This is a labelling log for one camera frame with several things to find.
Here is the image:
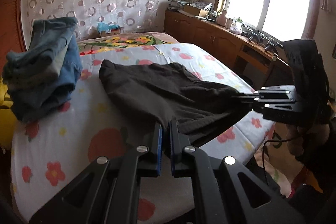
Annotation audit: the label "yellow plush toy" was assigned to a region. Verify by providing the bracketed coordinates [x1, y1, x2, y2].
[0, 79, 18, 151]

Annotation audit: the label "pink bottle on cabinet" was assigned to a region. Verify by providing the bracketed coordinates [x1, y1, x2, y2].
[217, 9, 227, 27]

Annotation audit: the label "black shorts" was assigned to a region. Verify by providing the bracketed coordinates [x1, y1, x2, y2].
[98, 60, 252, 147]

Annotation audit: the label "pink floral bedspread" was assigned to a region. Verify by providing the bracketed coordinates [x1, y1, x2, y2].
[78, 32, 179, 56]

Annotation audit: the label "wooden low cabinet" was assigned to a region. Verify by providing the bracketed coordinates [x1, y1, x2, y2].
[163, 10, 293, 89]

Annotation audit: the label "brown wooden wardrobe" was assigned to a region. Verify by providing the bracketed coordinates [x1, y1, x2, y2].
[0, 0, 26, 72]

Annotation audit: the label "box with blue bag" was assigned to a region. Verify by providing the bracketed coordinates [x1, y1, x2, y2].
[97, 22, 123, 37]

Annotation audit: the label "stack of folded jeans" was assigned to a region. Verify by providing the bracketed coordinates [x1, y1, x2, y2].
[2, 16, 83, 123]

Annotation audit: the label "cardboard box on cabinet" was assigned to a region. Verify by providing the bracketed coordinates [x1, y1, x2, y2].
[183, 4, 209, 17]

